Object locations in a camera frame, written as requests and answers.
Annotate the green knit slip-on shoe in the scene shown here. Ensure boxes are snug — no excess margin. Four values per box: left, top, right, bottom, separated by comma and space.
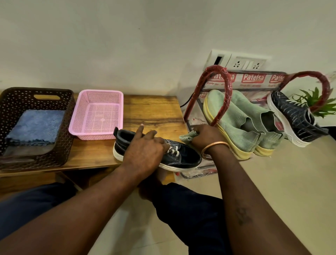
230, 90, 286, 157
203, 89, 266, 161

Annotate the white socket switch board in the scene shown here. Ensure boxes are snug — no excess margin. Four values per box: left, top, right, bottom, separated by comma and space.
226, 55, 272, 71

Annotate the red framed shoe rack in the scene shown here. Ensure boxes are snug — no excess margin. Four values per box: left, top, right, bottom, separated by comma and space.
174, 66, 331, 181

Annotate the person's right hand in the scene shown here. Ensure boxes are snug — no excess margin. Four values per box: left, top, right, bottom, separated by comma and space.
190, 125, 229, 157

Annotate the black cable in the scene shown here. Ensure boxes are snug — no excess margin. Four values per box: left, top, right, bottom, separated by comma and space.
180, 92, 195, 108

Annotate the green potted plant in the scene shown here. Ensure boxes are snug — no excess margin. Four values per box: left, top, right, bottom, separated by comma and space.
292, 87, 336, 119

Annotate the blue microfibre cloth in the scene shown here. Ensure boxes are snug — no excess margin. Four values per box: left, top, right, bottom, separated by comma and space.
5, 109, 66, 146

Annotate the person's left hand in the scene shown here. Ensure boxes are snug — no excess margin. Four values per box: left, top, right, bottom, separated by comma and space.
122, 125, 171, 180

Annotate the gold bangle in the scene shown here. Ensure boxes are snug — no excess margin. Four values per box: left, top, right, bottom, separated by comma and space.
201, 141, 230, 161

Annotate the person's right forearm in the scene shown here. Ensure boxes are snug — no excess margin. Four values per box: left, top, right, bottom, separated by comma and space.
208, 146, 313, 255

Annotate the person's left leg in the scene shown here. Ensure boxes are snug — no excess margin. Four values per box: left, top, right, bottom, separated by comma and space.
0, 181, 78, 241

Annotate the person's leg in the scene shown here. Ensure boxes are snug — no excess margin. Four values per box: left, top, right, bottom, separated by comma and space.
0, 181, 78, 241
138, 170, 233, 255

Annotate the brown plastic basket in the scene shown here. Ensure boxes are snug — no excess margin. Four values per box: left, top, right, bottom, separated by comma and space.
0, 87, 76, 171

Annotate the black lace-up sneaker white sole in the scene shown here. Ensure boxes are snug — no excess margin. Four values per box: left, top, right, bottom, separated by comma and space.
267, 91, 329, 147
113, 127, 202, 173

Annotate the person's right leg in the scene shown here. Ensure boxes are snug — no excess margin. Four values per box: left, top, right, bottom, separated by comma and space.
138, 170, 233, 255

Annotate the small green cleaning cloth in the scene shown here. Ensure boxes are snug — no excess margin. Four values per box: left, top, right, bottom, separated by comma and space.
179, 130, 199, 145

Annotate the white wall plate black slot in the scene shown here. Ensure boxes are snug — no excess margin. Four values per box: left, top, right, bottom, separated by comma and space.
203, 49, 232, 71

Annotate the pink plastic basket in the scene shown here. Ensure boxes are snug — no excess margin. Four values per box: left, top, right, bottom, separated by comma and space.
68, 89, 124, 141

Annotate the person's left forearm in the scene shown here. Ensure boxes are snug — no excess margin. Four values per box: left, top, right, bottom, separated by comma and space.
0, 163, 158, 255

